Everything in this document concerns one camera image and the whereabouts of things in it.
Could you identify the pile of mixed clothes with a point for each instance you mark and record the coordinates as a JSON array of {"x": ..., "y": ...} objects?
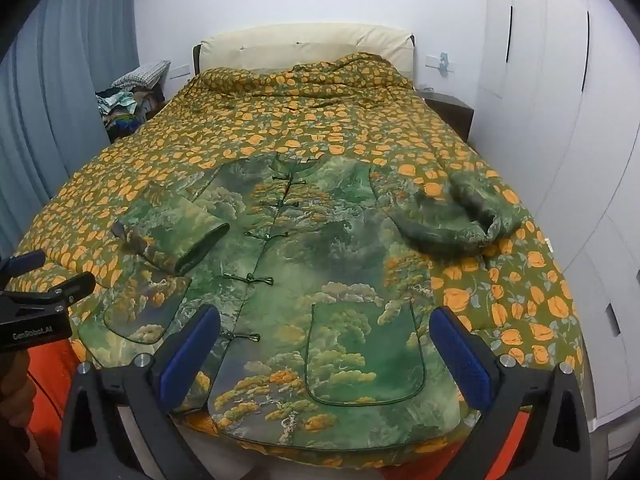
[{"x": 125, "y": 112}]

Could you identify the dark wooden nightstand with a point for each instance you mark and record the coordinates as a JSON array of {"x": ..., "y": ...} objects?
[{"x": 450, "y": 110}]

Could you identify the person's left hand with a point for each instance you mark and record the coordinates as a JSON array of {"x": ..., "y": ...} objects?
[{"x": 12, "y": 385}]

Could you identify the wall socket with blue plug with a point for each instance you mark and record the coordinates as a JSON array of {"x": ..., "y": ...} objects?
[{"x": 442, "y": 62}]

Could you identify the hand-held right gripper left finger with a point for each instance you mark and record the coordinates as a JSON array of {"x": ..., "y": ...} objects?
[{"x": 200, "y": 342}]

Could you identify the green landscape-print padded jacket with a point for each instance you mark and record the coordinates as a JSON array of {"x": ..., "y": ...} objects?
[{"x": 325, "y": 270}]

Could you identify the orange-red fleece cloth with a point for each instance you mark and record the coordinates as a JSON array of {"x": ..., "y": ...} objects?
[{"x": 50, "y": 400}]

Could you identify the grey checked pillow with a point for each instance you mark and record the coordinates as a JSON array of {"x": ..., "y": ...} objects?
[{"x": 142, "y": 74}]

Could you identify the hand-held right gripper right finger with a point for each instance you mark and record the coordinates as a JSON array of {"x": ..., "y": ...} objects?
[{"x": 460, "y": 355}]

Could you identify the cream padded headboard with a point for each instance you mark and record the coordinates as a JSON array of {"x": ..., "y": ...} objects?
[{"x": 300, "y": 45}]

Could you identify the orange-flowered olive quilt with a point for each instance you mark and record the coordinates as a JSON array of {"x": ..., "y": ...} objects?
[{"x": 350, "y": 125}]

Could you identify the blue-grey curtain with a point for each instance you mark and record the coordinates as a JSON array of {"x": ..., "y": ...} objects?
[{"x": 65, "y": 70}]

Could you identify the white wall switch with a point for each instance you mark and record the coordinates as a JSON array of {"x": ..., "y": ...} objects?
[{"x": 181, "y": 70}]

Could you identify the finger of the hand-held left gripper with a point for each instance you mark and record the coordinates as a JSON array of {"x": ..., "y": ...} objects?
[
  {"x": 22, "y": 262},
  {"x": 60, "y": 290}
]

